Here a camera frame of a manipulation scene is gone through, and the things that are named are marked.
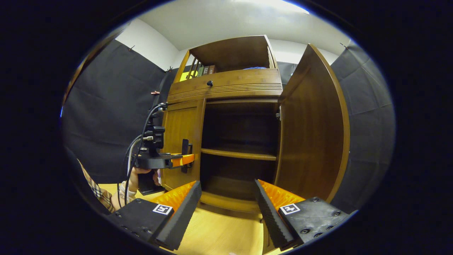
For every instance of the blue cloth item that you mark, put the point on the blue cloth item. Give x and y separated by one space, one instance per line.
254 68

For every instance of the purple book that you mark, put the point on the purple book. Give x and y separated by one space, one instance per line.
159 177

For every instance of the black backdrop cloth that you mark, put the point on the black backdrop cloth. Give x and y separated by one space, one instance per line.
106 117

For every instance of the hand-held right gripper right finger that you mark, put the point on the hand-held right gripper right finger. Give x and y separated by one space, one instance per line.
270 212

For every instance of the wooden double-door shoe cabinet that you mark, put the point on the wooden double-door shoe cabinet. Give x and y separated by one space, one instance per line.
233 53

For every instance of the wooden shoe cabinet door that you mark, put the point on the wooden shoe cabinet door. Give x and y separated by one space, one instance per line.
180 127
311 134

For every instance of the wooden inner shelf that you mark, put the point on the wooden inner shelf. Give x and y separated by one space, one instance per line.
237 154

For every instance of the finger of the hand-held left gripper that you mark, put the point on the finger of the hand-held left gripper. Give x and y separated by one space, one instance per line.
184 160

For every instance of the wooden ribbed drawer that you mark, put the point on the wooden ribbed drawer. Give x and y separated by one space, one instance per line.
230 83

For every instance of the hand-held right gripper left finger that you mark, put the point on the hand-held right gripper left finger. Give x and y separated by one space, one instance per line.
184 216

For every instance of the reddish brown book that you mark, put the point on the reddish brown book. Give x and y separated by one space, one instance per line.
212 69

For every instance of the metal door hinge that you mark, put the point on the metal door hinge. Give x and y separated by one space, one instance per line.
278 114

